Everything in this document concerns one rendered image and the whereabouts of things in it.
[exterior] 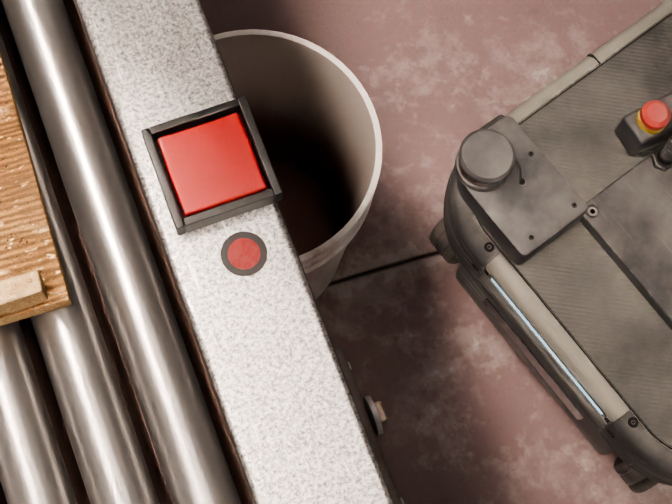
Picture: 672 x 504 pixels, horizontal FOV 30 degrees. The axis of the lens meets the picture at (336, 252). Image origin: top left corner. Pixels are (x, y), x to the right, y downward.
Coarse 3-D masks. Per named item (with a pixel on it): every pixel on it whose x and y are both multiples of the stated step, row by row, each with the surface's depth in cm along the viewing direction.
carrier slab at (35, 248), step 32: (0, 64) 86; (0, 96) 86; (0, 128) 85; (0, 160) 84; (0, 192) 84; (32, 192) 84; (0, 224) 83; (32, 224) 83; (0, 256) 82; (32, 256) 83; (64, 288) 82; (0, 320) 81
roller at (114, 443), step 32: (32, 128) 89; (32, 160) 87; (64, 224) 87; (64, 256) 85; (32, 320) 84; (64, 320) 83; (96, 320) 85; (64, 352) 83; (96, 352) 83; (64, 384) 82; (96, 384) 82; (64, 416) 82; (96, 416) 81; (128, 416) 83; (96, 448) 81; (128, 448) 82; (96, 480) 81; (128, 480) 81
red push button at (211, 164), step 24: (216, 120) 87; (240, 120) 87; (168, 144) 86; (192, 144) 86; (216, 144) 86; (240, 144) 86; (168, 168) 86; (192, 168) 86; (216, 168) 86; (240, 168) 86; (192, 192) 85; (216, 192) 85; (240, 192) 85
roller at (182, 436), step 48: (48, 0) 90; (48, 48) 88; (48, 96) 88; (96, 96) 90; (96, 144) 87; (96, 192) 86; (96, 240) 85; (144, 240) 86; (144, 288) 84; (144, 336) 83; (144, 384) 83; (192, 384) 83; (192, 432) 82; (192, 480) 81
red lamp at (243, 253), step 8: (240, 240) 86; (248, 240) 86; (232, 248) 86; (240, 248) 86; (248, 248) 86; (256, 248) 86; (232, 256) 85; (240, 256) 85; (248, 256) 85; (256, 256) 86; (232, 264) 85; (240, 264) 85; (248, 264) 85
